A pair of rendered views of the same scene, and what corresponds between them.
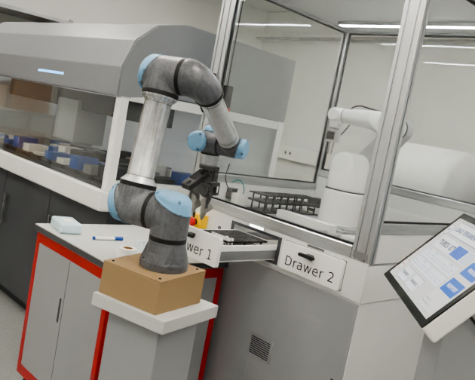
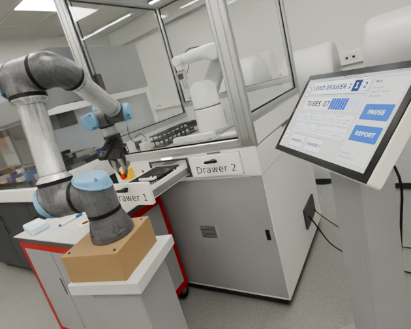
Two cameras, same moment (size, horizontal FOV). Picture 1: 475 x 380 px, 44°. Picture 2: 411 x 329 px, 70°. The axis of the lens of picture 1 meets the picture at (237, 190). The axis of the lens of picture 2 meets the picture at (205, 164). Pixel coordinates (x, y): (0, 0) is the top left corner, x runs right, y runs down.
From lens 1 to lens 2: 76 cm
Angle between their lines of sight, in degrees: 13
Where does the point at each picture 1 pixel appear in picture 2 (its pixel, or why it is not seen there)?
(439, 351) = (361, 187)
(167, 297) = (128, 259)
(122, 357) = (121, 318)
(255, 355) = (208, 237)
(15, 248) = not seen: hidden behind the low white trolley
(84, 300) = not seen: hidden behind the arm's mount
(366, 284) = (259, 160)
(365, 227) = (241, 122)
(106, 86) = (12, 116)
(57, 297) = (57, 278)
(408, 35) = not seen: outside the picture
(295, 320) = (223, 205)
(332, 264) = (230, 158)
